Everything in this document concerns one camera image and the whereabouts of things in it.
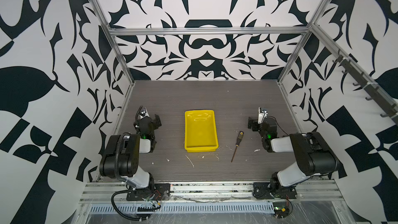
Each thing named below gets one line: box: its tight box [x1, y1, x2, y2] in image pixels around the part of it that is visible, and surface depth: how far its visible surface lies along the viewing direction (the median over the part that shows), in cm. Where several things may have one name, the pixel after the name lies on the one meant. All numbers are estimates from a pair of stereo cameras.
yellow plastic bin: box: [184, 109, 219, 153], surface depth 91 cm
